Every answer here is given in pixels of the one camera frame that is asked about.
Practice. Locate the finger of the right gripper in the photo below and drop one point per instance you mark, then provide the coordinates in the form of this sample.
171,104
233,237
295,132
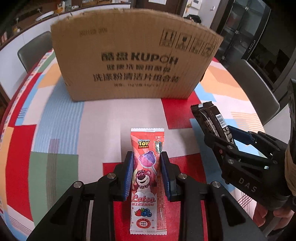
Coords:
221,148
241,136

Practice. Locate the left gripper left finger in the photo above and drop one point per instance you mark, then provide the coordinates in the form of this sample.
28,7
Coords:
67,219

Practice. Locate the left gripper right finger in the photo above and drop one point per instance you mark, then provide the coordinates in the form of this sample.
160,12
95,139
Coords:
208,211

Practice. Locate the dark brown snack packet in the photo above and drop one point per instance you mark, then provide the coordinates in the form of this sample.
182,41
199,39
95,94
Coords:
211,121

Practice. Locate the Lotso strawberry lollipop packet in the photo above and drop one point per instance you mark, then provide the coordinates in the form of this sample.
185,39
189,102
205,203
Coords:
147,200

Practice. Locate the person's right hand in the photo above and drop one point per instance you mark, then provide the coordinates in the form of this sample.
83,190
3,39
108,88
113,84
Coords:
285,214

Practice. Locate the dark chair right far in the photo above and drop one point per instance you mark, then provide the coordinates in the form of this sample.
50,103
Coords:
257,91

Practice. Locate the dark chair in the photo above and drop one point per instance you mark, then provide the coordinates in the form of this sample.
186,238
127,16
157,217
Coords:
257,91
34,50

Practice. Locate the colourful patchwork tablecloth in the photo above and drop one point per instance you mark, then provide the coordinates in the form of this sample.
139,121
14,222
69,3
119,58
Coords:
48,141

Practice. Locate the brown cardboard box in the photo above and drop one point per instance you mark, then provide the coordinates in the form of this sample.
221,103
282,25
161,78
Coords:
132,53

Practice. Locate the dark chair left side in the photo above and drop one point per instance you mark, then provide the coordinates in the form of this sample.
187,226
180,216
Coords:
34,50

